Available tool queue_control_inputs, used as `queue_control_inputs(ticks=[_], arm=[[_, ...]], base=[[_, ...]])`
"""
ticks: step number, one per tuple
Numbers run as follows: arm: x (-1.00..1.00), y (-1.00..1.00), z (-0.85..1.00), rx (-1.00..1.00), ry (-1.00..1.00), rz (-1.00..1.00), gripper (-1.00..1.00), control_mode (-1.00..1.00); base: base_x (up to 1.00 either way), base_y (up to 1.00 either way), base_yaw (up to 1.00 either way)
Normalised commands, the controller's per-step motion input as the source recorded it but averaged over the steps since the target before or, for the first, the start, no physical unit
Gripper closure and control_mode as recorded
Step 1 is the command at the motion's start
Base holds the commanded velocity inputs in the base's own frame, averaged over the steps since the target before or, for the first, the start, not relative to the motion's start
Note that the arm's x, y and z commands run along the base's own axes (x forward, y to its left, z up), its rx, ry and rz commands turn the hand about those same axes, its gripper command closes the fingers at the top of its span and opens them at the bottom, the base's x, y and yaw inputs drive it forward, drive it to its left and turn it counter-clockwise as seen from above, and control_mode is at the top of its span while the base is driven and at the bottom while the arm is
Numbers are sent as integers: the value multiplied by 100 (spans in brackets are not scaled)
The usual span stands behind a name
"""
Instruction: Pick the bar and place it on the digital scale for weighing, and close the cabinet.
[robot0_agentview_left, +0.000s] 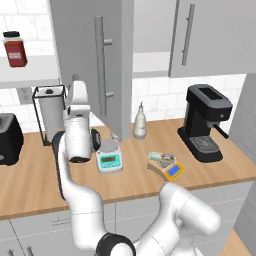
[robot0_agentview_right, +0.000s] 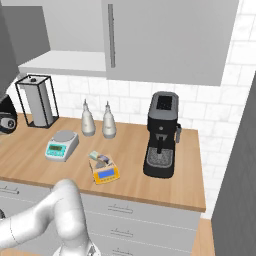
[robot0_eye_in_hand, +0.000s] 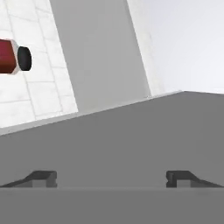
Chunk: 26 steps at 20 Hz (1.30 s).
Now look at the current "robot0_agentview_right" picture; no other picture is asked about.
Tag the grey drawer front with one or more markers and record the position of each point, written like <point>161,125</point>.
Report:
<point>156,236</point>
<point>160,216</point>
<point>153,250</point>
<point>30,193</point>

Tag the black coffee machine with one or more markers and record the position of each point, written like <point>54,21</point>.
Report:
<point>161,133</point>

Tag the grey open cabinet door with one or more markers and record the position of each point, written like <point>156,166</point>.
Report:
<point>6,43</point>

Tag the yellow wrapped bar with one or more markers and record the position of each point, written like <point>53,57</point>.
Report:
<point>106,174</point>

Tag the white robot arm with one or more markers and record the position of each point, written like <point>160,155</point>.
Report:
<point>65,213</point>

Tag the grey wall cabinet body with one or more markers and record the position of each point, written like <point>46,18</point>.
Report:
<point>63,61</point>

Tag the dark grey tall fridge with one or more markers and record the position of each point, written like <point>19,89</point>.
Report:
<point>238,186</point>

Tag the white bottle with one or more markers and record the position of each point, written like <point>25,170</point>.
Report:
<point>88,123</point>
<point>109,125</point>

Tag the white teal digital scale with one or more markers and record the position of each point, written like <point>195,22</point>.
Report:
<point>63,145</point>

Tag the grey closed cabinet door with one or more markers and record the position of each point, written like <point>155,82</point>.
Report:
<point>166,40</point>

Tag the white paper towel roll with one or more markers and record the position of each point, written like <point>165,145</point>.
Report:
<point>38,103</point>

